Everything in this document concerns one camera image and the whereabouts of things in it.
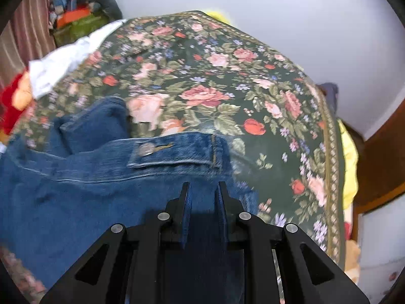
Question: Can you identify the wooden wardrobe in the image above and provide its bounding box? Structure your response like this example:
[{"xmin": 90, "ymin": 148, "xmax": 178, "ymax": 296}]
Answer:
[{"xmin": 353, "ymin": 95, "xmax": 405, "ymax": 295}]

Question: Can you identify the striped brown curtain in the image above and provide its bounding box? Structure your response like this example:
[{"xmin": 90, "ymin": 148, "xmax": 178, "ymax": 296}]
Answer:
[{"xmin": 0, "ymin": 0, "xmax": 68, "ymax": 83}]

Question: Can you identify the tan plush toy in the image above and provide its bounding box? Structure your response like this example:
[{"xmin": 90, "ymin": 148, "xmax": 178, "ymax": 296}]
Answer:
[{"xmin": 343, "ymin": 241, "xmax": 361, "ymax": 283}]

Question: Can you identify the yellow cloth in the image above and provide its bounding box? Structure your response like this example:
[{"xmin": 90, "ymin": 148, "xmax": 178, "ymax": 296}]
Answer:
[{"xmin": 337, "ymin": 119, "xmax": 359, "ymax": 210}]

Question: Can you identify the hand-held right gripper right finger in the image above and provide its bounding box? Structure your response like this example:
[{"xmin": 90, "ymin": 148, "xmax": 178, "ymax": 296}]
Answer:
[{"xmin": 215, "ymin": 181, "xmax": 371, "ymax": 304}]

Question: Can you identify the blue denim jacket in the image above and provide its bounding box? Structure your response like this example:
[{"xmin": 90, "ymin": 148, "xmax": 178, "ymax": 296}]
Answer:
[{"xmin": 0, "ymin": 97, "xmax": 260, "ymax": 304}]

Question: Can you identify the green patterned box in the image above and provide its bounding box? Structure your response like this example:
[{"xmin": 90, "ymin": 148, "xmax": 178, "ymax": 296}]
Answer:
[{"xmin": 52, "ymin": 13, "xmax": 110, "ymax": 46}]

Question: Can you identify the green floral blanket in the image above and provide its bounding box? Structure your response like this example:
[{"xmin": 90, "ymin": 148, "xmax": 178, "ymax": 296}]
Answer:
[{"xmin": 0, "ymin": 11, "xmax": 347, "ymax": 295}]

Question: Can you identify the yellow plush item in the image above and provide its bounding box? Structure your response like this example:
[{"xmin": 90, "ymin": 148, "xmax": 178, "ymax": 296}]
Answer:
[{"xmin": 202, "ymin": 10, "xmax": 231, "ymax": 26}]

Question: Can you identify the light blue cloth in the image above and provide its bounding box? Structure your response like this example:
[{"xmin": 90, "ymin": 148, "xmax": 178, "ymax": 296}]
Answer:
[{"xmin": 28, "ymin": 19, "xmax": 127, "ymax": 99}]

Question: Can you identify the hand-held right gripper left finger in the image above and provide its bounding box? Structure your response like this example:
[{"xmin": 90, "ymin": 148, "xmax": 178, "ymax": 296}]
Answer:
[{"xmin": 39, "ymin": 182, "xmax": 192, "ymax": 304}]

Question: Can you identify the red plush toy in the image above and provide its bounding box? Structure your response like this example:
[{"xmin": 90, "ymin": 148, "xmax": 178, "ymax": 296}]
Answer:
[{"xmin": 0, "ymin": 71, "xmax": 34, "ymax": 140}]

